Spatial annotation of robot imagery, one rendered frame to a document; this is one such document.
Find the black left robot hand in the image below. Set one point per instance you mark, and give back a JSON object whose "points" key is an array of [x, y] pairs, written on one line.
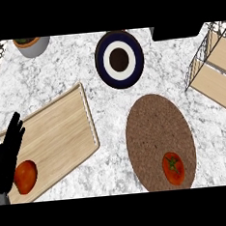
{"points": [[6, 150]]}

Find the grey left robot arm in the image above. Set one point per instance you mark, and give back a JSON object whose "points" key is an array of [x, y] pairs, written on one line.
{"points": [[1, 199]]}

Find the brown oval placemat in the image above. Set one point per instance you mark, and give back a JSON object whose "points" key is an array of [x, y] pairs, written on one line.
{"points": [[158, 130]]}

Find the red can with tomato print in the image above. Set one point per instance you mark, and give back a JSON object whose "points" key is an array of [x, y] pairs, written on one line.
{"points": [[173, 168]]}

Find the red orange fruit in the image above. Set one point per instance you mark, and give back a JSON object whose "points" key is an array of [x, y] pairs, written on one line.
{"points": [[26, 177]]}

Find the pale wooden cutting board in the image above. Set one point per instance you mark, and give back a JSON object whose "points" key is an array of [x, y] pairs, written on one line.
{"points": [[58, 129]]}

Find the grey plant pot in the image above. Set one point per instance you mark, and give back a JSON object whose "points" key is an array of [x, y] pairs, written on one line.
{"points": [[33, 46]]}

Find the navy and white round plate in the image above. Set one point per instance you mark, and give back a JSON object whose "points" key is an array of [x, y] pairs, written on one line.
{"points": [[119, 59]]}

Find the black appliance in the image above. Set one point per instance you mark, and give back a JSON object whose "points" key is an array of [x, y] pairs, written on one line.
{"points": [[175, 32]]}

